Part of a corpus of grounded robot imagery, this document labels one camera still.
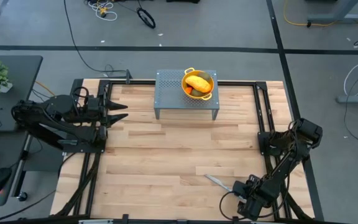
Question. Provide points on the grey perforated metal riser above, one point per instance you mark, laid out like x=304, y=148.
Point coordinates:
x=166, y=99

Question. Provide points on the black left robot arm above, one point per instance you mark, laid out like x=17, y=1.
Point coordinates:
x=54, y=107

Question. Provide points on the yellow plastic colander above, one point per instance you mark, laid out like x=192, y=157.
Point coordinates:
x=183, y=84

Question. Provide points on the red-yellow pear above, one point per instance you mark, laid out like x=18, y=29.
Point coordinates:
x=188, y=90

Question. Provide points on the brown-green kiwi fruit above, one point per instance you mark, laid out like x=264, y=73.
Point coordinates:
x=198, y=93
x=205, y=76

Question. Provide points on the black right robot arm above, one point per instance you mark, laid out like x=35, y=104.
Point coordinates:
x=306, y=132

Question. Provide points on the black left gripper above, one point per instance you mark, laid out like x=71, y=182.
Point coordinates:
x=98, y=109

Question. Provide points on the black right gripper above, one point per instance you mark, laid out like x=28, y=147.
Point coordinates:
x=255, y=193

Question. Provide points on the black aluminium table frame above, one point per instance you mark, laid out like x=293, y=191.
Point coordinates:
x=244, y=83

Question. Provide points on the black caster wheel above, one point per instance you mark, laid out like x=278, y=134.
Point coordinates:
x=22, y=196

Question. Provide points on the grey desk foot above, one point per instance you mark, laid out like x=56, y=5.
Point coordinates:
x=337, y=18
x=356, y=99

